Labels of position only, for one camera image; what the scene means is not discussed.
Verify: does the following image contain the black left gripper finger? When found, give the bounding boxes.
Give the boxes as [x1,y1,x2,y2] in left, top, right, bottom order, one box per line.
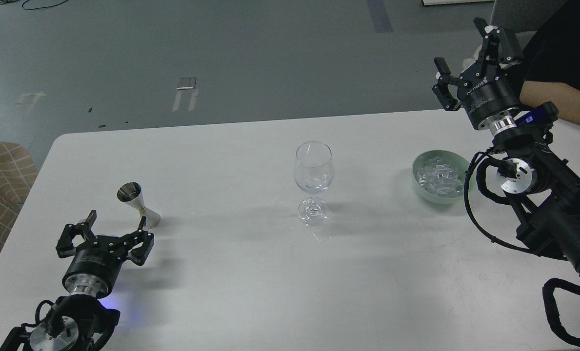
[56,210,98,258]
[108,217,155,266]

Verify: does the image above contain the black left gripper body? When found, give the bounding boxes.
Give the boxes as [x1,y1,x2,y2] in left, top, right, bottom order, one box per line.
[61,236,127,298]

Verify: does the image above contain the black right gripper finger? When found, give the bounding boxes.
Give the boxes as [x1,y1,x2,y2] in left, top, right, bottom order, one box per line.
[432,58,466,111]
[463,18,524,80]

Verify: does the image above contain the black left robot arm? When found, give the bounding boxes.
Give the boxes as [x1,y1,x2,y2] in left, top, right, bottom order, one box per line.
[0,210,154,351]

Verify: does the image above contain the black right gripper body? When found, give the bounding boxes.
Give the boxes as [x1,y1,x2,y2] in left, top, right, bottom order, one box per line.
[459,73,521,130]

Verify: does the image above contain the steel double jigger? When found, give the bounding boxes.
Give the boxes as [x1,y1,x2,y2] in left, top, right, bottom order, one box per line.
[116,182,161,229]

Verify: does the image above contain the clear ice cubes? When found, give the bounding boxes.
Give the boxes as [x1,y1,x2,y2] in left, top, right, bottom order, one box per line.
[415,163,464,198]

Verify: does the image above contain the white office chair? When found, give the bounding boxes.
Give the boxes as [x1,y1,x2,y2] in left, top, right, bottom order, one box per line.
[487,0,566,49]

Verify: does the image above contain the green bowl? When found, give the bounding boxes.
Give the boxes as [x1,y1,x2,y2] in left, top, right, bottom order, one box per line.
[411,150,470,205]

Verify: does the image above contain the person's black clothed torso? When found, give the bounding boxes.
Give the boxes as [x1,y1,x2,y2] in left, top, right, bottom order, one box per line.
[506,0,580,94]

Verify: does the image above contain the black floor cable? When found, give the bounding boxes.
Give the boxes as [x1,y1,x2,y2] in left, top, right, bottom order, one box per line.
[0,0,70,20]

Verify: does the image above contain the clear wine glass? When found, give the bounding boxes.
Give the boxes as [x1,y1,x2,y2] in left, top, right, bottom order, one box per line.
[293,141,335,225]

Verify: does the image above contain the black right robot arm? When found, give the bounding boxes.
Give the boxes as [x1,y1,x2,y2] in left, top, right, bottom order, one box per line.
[432,18,580,348]

